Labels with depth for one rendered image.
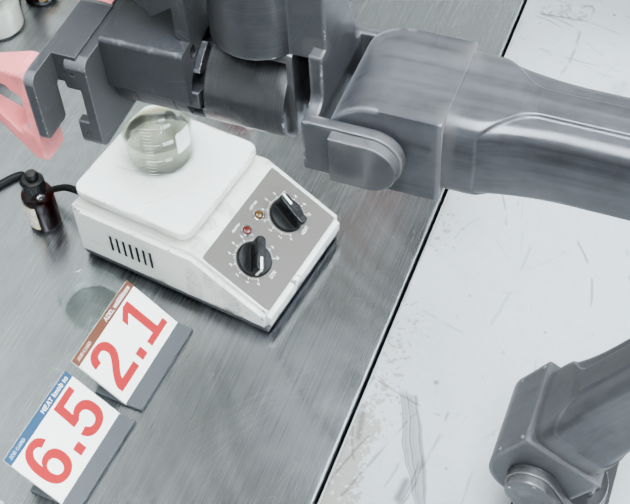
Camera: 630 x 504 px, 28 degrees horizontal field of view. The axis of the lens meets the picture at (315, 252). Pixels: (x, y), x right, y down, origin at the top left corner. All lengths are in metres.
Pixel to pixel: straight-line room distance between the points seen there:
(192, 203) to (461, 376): 0.27
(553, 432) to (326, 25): 0.33
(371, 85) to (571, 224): 0.54
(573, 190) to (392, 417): 0.42
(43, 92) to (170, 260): 0.41
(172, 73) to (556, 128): 0.21
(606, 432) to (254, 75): 0.33
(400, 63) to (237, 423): 0.45
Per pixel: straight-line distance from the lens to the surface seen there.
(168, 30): 0.69
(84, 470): 1.03
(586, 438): 0.84
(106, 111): 0.72
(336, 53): 0.67
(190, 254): 1.06
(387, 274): 1.12
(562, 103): 0.65
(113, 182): 1.10
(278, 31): 0.65
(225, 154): 1.10
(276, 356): 1.07
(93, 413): 1.05
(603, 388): 0.81
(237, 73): 0.68
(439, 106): 0.65
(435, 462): 1.02
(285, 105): 0.68
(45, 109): 0.70
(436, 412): 1.04
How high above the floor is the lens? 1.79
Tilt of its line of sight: 51 degrees down
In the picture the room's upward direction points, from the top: 3 degrees counter-clockwise
